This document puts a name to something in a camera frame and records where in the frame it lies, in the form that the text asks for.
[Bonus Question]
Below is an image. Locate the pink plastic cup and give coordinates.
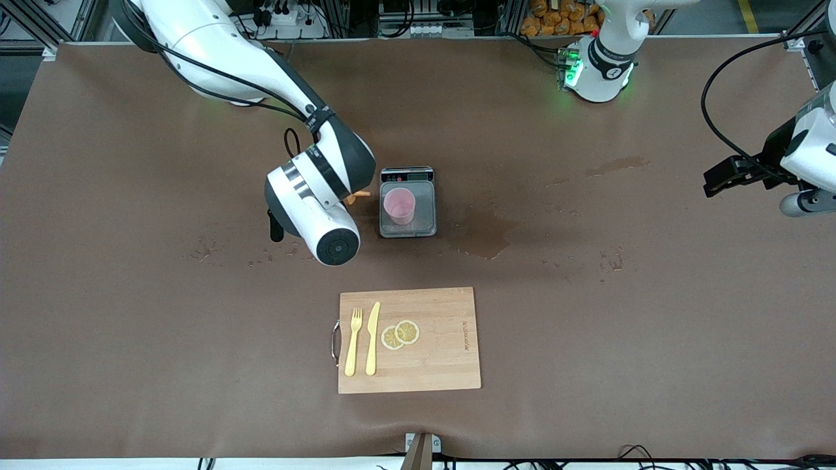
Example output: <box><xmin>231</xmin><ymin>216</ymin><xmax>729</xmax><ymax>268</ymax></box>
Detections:
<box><xmin>383</xmin><ymin>187</ymin><xmax>417</xmax><ymax>226</ymax></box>

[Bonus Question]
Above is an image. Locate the brown table cover sheet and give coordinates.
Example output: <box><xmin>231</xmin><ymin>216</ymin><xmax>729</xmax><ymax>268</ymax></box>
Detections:
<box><xmin>0</xmin><ymin>36</ymin><xmax>836</xmax><ymax>461</ymax></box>

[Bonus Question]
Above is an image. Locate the orange toy food pile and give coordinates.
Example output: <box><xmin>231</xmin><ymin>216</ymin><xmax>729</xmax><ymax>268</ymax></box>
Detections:
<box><xmin>521</xmin><ymin>0</ymin><xmax>605</xmax><ymax>37</ymax></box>

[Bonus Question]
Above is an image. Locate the grey digital kitchen scale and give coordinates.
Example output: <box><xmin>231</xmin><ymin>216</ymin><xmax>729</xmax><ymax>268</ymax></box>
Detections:
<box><xmin>379</xmin><ymin>166</ymin><xmax>438</xmax><ymax>238</ymax></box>

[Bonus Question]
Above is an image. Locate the white connector box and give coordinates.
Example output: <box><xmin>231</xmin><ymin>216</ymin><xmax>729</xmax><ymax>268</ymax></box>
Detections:
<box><xmin>379</xmin><ymin>0</ymin><xmax>475</xmax><ymax>38</ymax></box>

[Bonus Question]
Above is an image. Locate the wooden cutting board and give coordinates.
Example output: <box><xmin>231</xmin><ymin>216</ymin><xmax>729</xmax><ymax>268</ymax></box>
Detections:
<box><xmin>331</xmin><ymin>287</ymin><xmax>482</xmax><ymax>395</ymax></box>

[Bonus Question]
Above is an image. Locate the yellow plastic knife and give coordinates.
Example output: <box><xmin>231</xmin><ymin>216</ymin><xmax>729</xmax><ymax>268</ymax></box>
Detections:
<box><xmin>365</xmin><ymin>301</ymin><xmax>381</xmax><ymax>377</ymax></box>

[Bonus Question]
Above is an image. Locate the yellow plastic fork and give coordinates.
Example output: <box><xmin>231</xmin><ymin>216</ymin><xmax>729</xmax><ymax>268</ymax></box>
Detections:
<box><xmin>344</xmin><ymin>307</ymin><xmax>363</xmax><ymax>377</ymax></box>

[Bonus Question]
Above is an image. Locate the white power strip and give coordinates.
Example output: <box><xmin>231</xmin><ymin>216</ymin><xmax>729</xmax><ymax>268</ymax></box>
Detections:
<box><xmin>251</xmin><ymin>0</ymin><xmax>327</xmax><ymax>40</ymax></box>

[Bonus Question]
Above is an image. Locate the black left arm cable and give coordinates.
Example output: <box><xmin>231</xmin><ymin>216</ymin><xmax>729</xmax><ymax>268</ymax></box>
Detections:
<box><xmin>701</xmin><ymin>27</ymin><xmax>836</xmax><ymax>187</ymax></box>

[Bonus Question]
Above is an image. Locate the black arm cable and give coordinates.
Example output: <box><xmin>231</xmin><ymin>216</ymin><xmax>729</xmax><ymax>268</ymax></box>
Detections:
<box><xmin>121</xmin><ymin>0</ymin><xmax>327</xmax><ymax>161</ymax></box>
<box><xmin>701</xmin><ymin>27</ymin><xmax>836</xmax><ymax>187</ymax></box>

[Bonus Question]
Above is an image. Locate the aluminium frame profile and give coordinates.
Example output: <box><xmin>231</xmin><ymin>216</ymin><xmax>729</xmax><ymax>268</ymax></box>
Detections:
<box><xmin>782</xmin><ymin>0</ymin><xmax>836</xmax><ymax>52</ymax></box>

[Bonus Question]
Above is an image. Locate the black floor cable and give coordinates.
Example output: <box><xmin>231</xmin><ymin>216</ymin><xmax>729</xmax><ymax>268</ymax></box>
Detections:
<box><xmin>451</xmin><ymin>444</ymin><xmax>836</xmax><ymax>470</ymax></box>

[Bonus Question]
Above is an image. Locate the grey metal table bracket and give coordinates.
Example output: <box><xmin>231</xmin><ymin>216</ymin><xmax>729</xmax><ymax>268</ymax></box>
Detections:
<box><xmin>404</xmin><ymin>433</ymin><xmax>442</xmax><ymax>454</ymax></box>

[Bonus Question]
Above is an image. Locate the brown post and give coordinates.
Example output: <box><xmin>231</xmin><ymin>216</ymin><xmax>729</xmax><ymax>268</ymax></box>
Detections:
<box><xmin>400</xmin><ymin>434</ymin><xmax>433</xmax><ymax>470</ymax></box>

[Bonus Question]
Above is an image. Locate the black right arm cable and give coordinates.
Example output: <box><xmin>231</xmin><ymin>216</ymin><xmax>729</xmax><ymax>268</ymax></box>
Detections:
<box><xmin>121</xmin><ymin>0</ymin><xmax>327</xmax><ymax>161</ymax></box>

